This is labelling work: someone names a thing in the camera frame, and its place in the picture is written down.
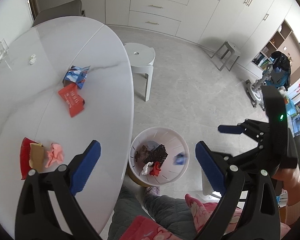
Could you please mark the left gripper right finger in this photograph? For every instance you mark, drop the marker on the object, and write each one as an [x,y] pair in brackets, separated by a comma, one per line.
[260,217]

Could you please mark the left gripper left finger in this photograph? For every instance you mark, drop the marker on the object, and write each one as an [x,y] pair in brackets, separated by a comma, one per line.
[35,217]

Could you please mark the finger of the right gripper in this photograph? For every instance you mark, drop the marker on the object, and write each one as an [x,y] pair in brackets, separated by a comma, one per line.
[229,129]
[249,161]

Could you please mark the pink paper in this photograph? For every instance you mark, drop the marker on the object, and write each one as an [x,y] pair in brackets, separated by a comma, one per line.
[55,155]

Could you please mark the black foam net sleeve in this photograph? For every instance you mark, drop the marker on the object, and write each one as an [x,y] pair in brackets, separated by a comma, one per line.
[159,154]

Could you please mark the orange red snack packet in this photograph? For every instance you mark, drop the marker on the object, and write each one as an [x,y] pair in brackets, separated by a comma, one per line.
[73,100]

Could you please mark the blue printed carton box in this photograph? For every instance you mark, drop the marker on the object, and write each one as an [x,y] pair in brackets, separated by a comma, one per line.
[76,75]

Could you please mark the green white wrapper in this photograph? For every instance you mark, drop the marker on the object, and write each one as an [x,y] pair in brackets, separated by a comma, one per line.
[32,59]

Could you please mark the blue paper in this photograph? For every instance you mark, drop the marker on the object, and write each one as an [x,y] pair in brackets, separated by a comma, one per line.
[179,159]

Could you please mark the red paper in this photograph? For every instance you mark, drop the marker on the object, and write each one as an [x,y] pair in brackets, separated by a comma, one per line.
[156,168]

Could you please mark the blue surgical face mask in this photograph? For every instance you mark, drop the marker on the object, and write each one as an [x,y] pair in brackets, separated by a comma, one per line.
[152,145]

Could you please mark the white plastic bag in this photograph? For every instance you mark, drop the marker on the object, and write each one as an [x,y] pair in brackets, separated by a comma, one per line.
[147,168]

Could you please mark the brown foil wrapper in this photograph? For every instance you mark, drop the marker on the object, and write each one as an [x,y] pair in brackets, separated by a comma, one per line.
[141,154]

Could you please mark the white trash bin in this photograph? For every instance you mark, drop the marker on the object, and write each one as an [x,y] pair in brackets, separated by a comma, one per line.
[174,144]

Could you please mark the person right hand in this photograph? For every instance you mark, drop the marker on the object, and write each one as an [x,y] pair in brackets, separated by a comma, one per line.
[291,183]

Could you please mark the black bag on rack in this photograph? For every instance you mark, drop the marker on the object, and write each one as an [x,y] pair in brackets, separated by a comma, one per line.
[280,76]

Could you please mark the grey padded trouser legs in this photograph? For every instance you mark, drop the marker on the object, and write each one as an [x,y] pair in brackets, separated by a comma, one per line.
[173,214]

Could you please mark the pink floral jacket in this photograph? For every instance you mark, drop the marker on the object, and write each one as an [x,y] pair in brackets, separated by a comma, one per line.
[144,228]

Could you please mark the white plastic stool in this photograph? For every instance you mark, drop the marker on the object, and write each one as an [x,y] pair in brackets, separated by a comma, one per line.
[141,58]

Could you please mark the drawer cabinet unit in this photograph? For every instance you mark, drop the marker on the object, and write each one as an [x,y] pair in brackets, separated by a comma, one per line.
[162,16]

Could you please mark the grey dining chair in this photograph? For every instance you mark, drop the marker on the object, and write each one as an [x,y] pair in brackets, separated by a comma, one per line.
[72,8]

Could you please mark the metal frame stool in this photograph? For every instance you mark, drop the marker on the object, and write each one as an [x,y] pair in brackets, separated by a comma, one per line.
[231,50]

